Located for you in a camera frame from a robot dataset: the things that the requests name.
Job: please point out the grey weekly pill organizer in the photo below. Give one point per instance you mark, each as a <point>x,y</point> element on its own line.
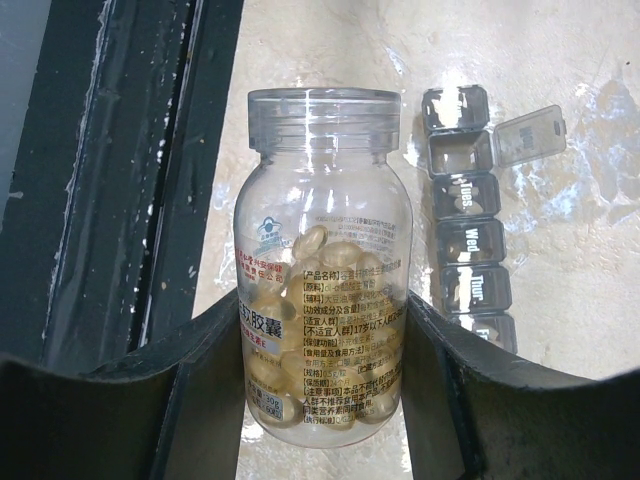
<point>470,241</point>

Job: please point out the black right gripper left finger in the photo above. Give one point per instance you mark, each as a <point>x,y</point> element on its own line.
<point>172,409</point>

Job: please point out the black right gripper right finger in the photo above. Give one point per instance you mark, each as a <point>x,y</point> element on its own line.
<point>475,411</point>

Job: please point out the black table front rail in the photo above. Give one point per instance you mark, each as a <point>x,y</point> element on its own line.
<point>103,229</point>

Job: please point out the clear pill bottle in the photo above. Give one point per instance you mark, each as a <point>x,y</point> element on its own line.
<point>322,235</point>

